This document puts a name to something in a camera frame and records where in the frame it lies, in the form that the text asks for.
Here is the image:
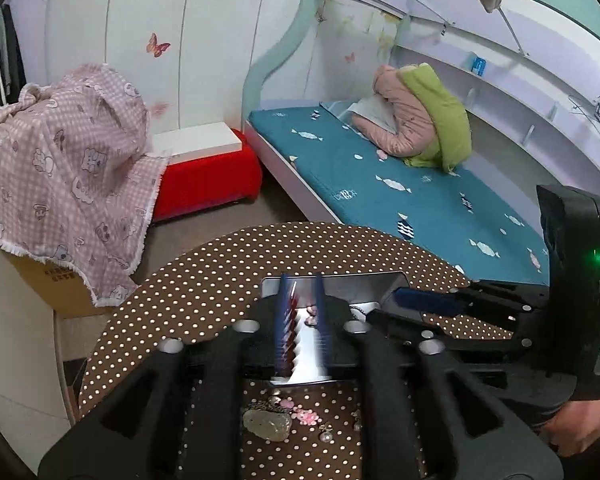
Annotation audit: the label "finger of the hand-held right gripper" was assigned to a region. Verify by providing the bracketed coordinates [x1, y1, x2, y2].
[367, 309, 551, 357]
[392, 282, 551, 322]

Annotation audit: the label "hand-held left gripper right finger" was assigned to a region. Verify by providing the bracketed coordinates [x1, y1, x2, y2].
[312, 274, 564, 480]

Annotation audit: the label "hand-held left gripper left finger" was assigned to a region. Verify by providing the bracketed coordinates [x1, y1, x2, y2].
[37, 274, 301, 480]

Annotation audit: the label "red jewelry piece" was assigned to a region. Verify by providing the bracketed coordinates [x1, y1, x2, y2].
[287, 282, 304, 361]

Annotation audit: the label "metal jewelry box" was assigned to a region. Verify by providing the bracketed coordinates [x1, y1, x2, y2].
[259, 272, 409, 387]

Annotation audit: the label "pink flower earrings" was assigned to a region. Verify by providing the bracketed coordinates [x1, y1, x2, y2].
[290, 406, 322, 427]

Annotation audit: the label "pale green jade pendant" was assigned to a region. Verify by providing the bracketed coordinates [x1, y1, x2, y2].
[242, 407, 294, 443]

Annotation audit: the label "person's right hand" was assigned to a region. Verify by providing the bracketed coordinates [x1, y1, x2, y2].
[542, 392, 600, 457]

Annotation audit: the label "round brown polka-dot table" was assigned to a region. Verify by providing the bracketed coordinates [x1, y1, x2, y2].
[77, 221, 516, 480]

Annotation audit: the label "teal printed mattress sheet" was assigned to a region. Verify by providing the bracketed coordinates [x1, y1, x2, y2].
[247, 102, 551, 287]

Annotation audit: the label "red ottoman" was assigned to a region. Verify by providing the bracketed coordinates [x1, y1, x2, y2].
[150, 129, 264, 224]

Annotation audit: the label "pink and green quilt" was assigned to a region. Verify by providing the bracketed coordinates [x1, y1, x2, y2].
[351, 62, 474, 174]

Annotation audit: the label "white pillow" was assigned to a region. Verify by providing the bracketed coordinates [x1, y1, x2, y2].
[351, 96, 396, 134]

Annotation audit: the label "white board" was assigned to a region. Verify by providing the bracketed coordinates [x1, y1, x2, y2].
[147, 121, 245, 165]

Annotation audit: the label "cardboard box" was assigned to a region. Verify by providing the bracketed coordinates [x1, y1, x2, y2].
[2, 245, 114, 319]

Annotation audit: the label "white low cabinet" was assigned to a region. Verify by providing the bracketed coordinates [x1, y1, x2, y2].
[0, 232, 81, 426]

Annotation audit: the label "pink checked blanket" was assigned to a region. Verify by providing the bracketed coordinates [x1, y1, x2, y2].
[0, 62, 171, 307]

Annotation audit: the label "white wardrobe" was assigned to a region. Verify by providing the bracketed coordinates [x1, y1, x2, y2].
[45, 0, 314, 134]

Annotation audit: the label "pink butterfly sticker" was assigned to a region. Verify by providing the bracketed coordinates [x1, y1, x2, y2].
[146, 32, 172, 59]

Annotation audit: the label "dark hanging garment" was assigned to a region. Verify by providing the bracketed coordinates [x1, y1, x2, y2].
[0, 4, 27, 106]

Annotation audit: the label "wire clothes hanger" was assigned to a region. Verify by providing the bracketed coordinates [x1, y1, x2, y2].
[567, 94, 600, 158]

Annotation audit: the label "white wall shelf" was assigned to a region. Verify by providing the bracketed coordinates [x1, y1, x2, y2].
[395, 42, 600, 187]

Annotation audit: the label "teal bunk bed frame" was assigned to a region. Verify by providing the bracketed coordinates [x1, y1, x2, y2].
[241, 0, 600, 226]

